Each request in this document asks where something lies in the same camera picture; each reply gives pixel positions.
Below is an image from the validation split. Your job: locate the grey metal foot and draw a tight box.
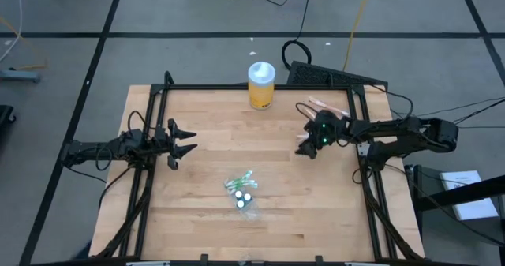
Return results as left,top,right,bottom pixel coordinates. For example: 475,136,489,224
0,69,43,84

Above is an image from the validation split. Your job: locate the orange cable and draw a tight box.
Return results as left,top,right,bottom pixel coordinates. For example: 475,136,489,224
0,15,49,71

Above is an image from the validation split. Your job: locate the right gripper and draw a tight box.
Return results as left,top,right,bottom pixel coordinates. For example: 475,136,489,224
294,110,350,159

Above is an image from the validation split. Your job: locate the white booklet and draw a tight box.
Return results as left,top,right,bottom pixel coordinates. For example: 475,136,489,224
439,170,499,222

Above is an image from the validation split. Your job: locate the yellow cable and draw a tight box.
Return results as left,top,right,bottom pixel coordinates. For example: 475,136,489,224
342,0,374,73

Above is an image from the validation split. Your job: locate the white cable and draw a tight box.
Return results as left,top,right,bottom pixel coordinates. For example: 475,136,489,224
0,0,24,62

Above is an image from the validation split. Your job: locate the black caster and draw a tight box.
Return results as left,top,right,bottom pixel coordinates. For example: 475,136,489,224
0,104,17,127

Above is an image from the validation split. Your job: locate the black aluminium table frame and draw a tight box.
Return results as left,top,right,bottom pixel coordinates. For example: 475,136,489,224
92,70,425,266

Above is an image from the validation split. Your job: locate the black perforated computer case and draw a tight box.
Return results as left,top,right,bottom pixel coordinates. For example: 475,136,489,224
286,60,389,92

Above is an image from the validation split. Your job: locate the clear plastic bag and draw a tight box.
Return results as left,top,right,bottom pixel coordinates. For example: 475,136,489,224
224,177,262,226

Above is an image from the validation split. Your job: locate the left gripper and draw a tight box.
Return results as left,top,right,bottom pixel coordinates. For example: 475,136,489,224
155,118,198,170

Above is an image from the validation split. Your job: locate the yellow canister with white lid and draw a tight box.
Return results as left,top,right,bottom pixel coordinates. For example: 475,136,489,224
247,61,276,111

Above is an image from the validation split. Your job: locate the black metal beam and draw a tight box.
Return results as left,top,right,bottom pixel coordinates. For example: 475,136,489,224
412,174,505,212

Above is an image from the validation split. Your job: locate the black coiled cable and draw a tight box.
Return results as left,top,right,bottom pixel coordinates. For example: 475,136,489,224
280,0,315,72

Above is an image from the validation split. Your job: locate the black floor box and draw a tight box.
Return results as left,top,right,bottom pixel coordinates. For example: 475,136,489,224
410,164,440,223

